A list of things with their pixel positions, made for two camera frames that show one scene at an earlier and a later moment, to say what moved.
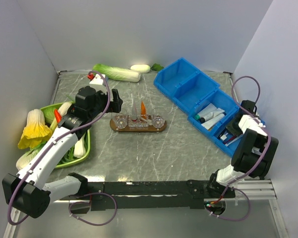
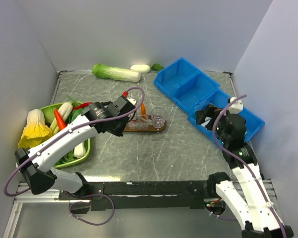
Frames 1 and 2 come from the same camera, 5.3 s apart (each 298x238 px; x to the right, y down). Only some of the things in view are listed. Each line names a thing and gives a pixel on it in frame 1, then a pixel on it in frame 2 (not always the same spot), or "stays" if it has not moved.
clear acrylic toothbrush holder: x=136 y=122 stays
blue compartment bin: x=191 y=90 stays
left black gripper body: x=102 y=102 to x=119 y=127
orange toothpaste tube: x=143 y=111 stays
